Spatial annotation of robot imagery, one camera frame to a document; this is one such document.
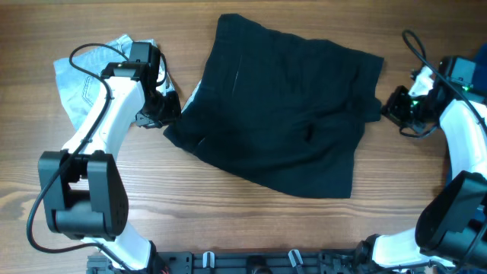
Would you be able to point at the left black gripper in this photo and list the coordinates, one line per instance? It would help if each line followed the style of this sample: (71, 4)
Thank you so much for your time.
(173, 113)

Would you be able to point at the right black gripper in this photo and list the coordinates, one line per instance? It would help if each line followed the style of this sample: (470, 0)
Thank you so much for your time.
(391, 108)

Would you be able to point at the black shorts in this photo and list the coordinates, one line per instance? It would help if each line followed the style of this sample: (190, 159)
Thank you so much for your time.
(279, 110)

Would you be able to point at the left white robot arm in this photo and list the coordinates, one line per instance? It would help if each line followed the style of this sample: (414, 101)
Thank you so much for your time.
(81, 190)

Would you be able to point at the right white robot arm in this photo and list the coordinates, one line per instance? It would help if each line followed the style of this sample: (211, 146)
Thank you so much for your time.
(447, 233)

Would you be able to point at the blue clothes pile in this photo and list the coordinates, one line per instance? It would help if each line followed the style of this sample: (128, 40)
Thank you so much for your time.
(465, 136)

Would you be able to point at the folded light blue jeans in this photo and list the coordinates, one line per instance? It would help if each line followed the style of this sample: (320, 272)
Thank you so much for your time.
(78, 91)

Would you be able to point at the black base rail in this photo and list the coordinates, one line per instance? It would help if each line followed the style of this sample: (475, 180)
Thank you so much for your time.
(293, 261)

